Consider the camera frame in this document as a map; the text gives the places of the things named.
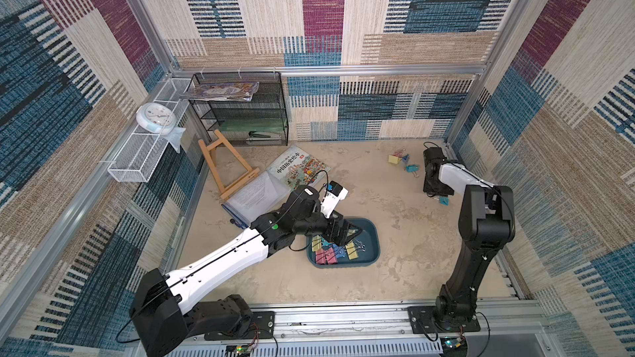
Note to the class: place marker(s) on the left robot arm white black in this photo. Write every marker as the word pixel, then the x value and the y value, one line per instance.
pixel 170 308

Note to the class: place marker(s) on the wooden tabletop easel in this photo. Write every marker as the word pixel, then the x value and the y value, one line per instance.
pixel 230 170

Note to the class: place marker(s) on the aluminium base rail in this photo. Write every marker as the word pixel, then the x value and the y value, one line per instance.
pixel 346 329

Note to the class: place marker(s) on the black mesh shelf rack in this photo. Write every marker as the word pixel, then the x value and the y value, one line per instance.
pixel 267 111

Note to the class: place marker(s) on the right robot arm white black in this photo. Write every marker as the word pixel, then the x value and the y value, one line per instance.
pixel 486 224

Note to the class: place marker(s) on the yellow binder clip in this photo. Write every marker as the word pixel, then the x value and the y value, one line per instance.
pixel 316 244
pixel 394 160
pixel 354 250

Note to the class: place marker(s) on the teal plastic storage box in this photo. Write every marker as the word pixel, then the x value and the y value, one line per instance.
pixel 369 238

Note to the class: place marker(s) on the clear mesh document pouch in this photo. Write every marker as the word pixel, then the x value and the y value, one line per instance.
pixel 258 197

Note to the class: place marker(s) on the white wire wall basket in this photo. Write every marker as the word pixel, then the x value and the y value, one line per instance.
pixel 137 159

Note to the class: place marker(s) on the magazine on rack top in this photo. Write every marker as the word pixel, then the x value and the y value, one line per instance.
pixel 221 92

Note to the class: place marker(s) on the colourful Chinese history picture book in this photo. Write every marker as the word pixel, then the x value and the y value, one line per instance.
pixel 297 167

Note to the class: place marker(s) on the black stapler on shelf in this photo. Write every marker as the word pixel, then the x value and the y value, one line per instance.
pixel 256 135

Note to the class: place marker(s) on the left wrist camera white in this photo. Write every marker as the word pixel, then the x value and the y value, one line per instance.
pixel 334 194

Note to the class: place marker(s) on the white round clock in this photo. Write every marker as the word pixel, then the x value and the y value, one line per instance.
pixel 156 118

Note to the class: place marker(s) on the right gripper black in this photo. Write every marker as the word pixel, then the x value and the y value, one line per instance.
pixel 436 187

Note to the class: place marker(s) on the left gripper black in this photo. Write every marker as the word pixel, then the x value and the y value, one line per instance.
pixel 338 238

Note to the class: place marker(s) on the yellow binder clip top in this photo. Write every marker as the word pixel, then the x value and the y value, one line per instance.
pixel 394 160

